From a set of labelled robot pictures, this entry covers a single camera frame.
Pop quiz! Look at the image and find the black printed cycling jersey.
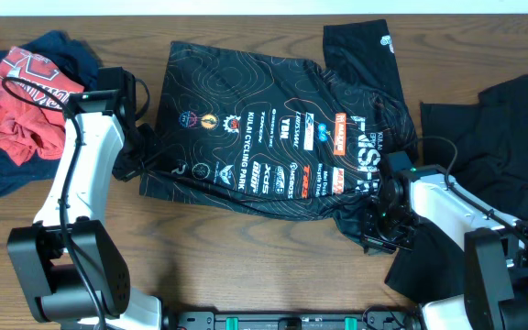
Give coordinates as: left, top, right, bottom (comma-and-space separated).
139, 19, 416, 249

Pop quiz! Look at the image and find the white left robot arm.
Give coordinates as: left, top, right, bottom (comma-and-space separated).
6, 67, 163, 329

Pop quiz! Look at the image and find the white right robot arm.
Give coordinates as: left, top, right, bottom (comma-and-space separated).
362, 152, 528, 330

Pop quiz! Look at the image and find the plain black shirt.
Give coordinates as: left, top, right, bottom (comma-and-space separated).
385, 75, 528, 303

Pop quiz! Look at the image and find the navy blue t-shirt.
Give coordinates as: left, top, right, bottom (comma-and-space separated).
0, 30, 101, 197

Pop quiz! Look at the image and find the red printed t-shirt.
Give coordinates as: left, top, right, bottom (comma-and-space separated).
0, 47, 84, 166

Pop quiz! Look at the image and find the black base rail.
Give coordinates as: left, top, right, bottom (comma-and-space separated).
162, 307, 424, 330

